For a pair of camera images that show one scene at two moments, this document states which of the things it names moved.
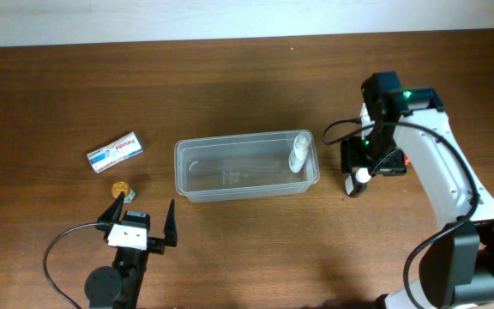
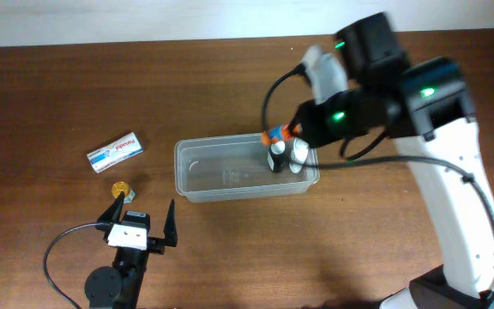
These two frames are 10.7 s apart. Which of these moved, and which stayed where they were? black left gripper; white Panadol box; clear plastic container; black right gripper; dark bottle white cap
Moved: black right gripper; dark bottle white cap
Stayed: white Panadol box; black left gripper; clear plastic container
